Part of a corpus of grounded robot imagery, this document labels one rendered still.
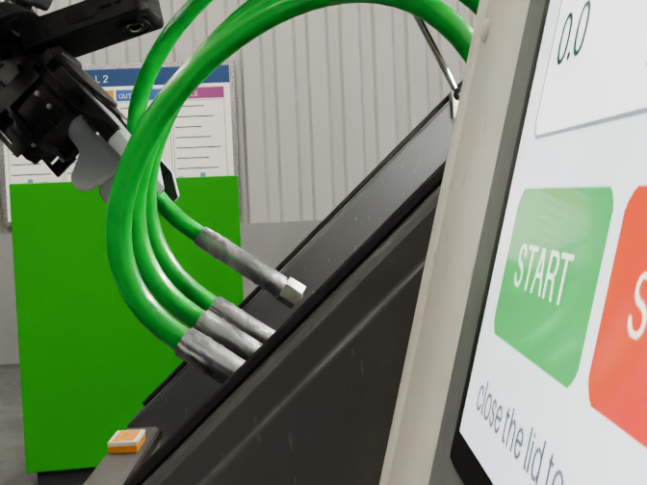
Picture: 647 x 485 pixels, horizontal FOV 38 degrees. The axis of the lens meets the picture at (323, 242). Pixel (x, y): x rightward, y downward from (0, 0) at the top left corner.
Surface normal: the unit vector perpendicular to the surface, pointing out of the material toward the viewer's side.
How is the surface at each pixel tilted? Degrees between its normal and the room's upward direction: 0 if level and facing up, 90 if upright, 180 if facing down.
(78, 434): 90
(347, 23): 90
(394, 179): 90
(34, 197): 90
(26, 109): 77
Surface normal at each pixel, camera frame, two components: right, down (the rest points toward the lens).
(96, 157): -0.25, -0.21
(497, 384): -0.98, -0.20
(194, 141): 0.04, 0.05
